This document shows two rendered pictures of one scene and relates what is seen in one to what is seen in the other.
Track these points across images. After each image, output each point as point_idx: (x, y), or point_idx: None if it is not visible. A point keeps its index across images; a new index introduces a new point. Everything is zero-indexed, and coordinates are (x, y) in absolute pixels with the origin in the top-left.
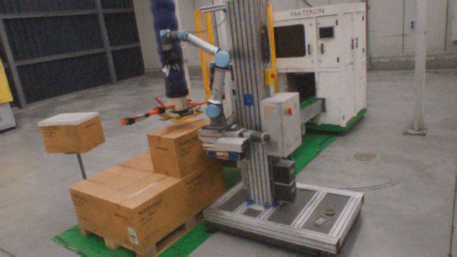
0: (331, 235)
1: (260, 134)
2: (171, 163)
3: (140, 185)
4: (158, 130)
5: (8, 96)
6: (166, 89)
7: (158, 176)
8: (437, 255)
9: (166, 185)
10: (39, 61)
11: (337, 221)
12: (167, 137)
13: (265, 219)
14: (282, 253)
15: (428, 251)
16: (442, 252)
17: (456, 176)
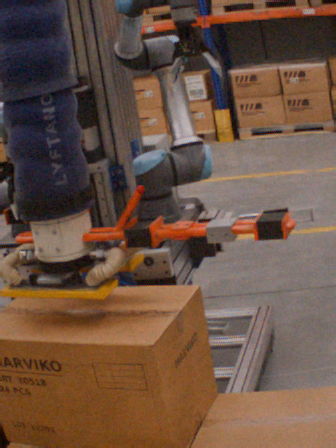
0: (254, 312)
1: (196, 198)
2: (202, 373)
3: (278, 437)
4: (117, 337)
5: None
6: (82, 178)
7: (212, 436)
8: (214, 302)
9: (261, 399)
10: None
11: (214, 316)
12: (189, 296)
13: (231, 367)
14: (262, 387)
15: (208, 307)
16: (206, 301)
17: (0, 306)
